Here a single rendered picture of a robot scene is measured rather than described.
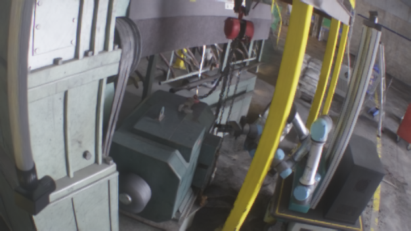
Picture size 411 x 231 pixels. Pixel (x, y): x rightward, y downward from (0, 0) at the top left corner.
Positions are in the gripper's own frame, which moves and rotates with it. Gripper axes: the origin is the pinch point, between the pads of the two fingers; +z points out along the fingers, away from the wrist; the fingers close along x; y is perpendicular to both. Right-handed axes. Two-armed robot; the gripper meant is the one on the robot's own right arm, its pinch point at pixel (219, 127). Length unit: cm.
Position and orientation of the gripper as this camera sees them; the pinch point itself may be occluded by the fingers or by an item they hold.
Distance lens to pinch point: 227.0
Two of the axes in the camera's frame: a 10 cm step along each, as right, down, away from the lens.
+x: -2.3, -4.6, 8.6
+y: -2.0, 8.8, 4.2
